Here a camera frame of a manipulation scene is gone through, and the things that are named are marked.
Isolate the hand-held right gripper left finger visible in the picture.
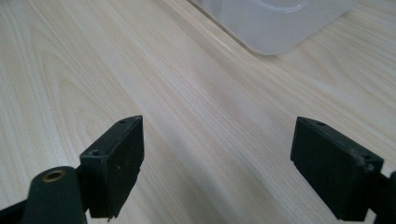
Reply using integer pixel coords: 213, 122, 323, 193
76, 115, 145, 220

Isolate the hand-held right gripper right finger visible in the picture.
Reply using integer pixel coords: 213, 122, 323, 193
290, 117, 385, 222

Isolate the translucent plastic container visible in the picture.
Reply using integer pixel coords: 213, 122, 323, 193
188, 0, 359, 56

